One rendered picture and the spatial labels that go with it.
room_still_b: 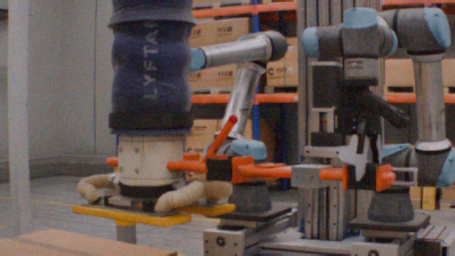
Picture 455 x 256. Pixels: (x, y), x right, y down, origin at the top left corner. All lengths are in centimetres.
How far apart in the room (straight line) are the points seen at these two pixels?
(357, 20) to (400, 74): 738
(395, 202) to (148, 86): 81
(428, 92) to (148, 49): 79
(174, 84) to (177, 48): 9
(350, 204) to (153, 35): 94
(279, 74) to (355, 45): 801
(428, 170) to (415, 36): 39
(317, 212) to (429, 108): 56
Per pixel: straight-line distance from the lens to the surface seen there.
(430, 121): 177
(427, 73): 174
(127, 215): 148
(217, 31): 974
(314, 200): 204
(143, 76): 151
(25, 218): 488
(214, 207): 157
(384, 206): 184
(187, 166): 149
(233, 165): 140
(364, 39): 127
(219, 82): 964
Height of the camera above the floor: 137
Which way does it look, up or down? 5 degrees down
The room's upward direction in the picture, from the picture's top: straight up
